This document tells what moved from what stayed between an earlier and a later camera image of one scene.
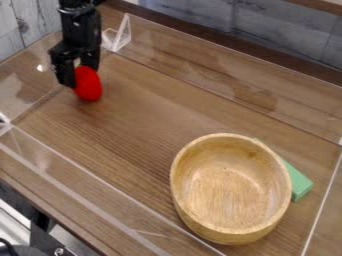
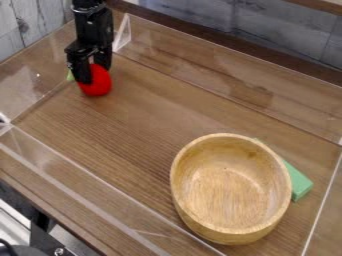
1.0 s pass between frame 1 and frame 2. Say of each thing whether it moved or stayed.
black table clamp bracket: stayed
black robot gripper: moved
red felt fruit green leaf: moved
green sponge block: stayed
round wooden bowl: stayed
